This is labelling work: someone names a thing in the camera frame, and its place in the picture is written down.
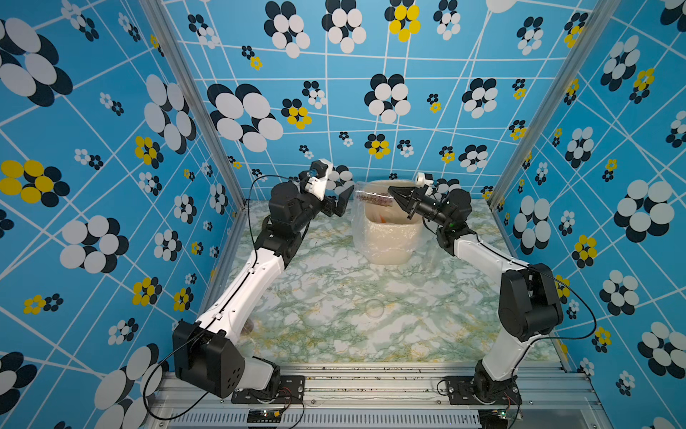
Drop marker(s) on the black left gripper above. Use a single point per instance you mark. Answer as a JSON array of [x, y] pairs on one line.
[[338, 208]]

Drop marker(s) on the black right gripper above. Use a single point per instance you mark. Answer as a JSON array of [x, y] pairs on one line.
[[414, 204]]

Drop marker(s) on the clear jar with dried flowers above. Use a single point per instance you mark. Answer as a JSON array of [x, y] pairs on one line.
[[375, 198]]

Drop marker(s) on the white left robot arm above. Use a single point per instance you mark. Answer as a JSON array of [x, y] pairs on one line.
[[205, 352]]

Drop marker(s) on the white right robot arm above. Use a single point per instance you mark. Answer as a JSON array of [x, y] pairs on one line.
[[528, 307]]

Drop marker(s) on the clear plastic bin liner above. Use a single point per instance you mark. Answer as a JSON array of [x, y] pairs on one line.
[[364, 236]]

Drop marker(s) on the cream plastic trash bin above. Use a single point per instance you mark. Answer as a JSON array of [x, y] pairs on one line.
[[386, 230]]

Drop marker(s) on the right green circuit board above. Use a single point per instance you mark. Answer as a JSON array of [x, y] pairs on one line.
[[495, 419]]

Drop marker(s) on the green circuit board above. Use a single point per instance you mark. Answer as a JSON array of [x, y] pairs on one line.
[[265, 416], [495, 419]]

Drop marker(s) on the left green circuit board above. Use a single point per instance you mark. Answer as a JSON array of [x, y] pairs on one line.
[[265, 416]]

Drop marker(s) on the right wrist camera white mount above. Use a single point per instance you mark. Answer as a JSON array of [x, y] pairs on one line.
[[424, 180]]

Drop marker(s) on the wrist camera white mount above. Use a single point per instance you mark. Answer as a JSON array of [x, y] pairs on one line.
[[424, 180], [314, 180]]

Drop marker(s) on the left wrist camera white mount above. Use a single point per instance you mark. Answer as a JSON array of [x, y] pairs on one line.
[[314, 180]]

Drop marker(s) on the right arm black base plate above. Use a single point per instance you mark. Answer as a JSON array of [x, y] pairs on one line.
[[465, 390]]

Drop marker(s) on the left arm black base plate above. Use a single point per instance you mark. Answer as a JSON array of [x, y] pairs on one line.
[[280, 390]]

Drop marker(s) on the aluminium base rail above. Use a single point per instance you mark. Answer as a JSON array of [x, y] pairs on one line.
[[390, 396]]

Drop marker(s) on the aluminium frame post left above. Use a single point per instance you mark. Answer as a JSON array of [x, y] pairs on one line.
[[161, 26]]

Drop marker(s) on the aluminium frame post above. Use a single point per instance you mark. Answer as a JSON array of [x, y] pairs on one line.
[[161, 26], [599, 19]]

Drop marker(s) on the aluminium frame post right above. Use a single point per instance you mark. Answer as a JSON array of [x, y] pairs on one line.
[[599, 19]]

